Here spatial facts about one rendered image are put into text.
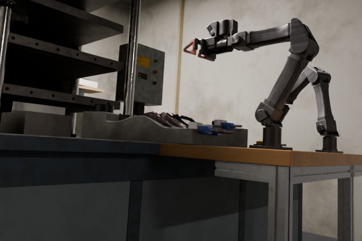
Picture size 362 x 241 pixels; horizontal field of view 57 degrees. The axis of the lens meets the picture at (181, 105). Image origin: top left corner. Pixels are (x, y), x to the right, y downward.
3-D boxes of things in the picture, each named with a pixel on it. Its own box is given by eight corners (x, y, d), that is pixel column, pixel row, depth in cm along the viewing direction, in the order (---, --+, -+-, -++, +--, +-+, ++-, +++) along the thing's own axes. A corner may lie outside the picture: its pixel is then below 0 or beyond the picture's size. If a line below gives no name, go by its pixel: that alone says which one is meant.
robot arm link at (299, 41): (229, 32, 127) (309, 14, 107) (242, 39, 134) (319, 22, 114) (228, 63, 126) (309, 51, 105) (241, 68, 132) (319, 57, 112)
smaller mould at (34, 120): (70, 137, 108) (72, 115, 108) (23, 134, 97) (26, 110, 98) (43, 135, 121) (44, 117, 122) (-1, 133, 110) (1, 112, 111)
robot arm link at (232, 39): (214, 20, 133) (239, 13, 125) (225, 26, 139) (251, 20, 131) (213, 48, 131) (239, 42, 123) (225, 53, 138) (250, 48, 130)
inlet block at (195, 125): (226, 138, 120) (227, 123, 121) (221, 137, 116) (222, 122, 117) (193, 136, 126) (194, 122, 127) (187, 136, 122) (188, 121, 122)
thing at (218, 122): (244, 132, 144) (245, 120, 144) (238, 132, 140) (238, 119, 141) (220, 132, 153) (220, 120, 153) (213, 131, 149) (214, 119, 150)
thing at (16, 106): (62, 140, 176) (65, 107, 178) (8, 137, 157) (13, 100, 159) (23, 137, 210) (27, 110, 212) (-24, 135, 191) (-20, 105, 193)
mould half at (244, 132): (247, 147, 161) (248, 120, 162) (214, 146, 142) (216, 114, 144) (173, 143, 195) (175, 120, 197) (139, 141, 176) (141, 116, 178)
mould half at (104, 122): (217, 146, 137) (218, 119, 139) (192, 144, 114) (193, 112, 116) (118, 140, 159) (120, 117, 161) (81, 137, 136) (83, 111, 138)
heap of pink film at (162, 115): (189, 130, 140) (189, 112, 141) (169, 127, 124) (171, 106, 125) (137, 128, 152) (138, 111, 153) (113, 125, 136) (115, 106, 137)
